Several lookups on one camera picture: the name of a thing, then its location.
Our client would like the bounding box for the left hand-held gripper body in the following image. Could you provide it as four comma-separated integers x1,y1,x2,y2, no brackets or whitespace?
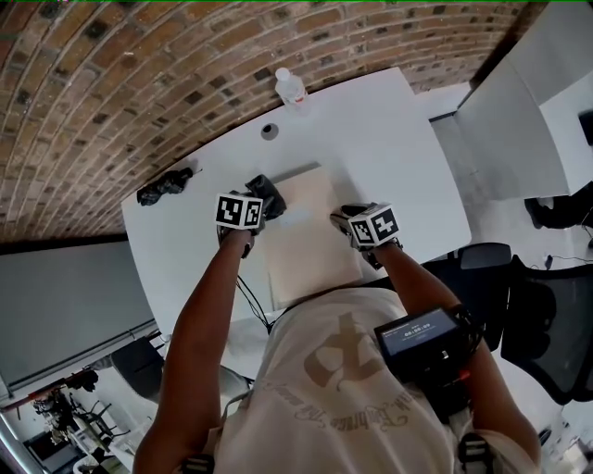
214,189,271,259

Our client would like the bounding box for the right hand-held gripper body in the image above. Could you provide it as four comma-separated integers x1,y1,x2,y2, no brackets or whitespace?
328,201,404,270

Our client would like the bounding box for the beige box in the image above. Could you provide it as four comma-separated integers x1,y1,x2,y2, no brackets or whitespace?
261,160,364,310

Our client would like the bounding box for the person's right forearm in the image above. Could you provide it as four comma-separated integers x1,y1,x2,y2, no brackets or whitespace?
377,244,541,464

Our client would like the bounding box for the person's left forearm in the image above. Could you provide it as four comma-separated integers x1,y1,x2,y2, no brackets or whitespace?
133,229,254,474

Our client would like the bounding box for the dark checked folded umbrella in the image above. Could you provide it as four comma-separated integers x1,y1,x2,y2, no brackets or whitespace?
136,167,204,207

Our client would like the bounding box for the clear plastic water bottle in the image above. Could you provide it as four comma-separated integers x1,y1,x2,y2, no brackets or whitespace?
274,67,310,117

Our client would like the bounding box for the grey partition with white desk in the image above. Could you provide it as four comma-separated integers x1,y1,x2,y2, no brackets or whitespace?
428,4,593,200

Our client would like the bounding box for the dark grey chair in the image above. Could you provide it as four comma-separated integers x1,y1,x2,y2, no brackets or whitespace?
110,336,164,404

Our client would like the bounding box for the person's beige printed t-shirt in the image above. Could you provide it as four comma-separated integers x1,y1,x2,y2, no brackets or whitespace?
212,286,543,474

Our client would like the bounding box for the wide grey partition panel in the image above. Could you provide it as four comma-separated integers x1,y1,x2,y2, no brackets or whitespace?
0,240,157,390

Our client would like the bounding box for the black mesh office chair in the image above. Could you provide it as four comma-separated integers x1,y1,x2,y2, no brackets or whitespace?
423,242,593,406

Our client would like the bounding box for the thin black floor cable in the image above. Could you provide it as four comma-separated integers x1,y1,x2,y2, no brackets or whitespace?
527,253,593,272

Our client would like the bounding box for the black harness strap buckle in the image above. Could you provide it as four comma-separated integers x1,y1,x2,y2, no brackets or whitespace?
457,432,493,474
182,453,215,474

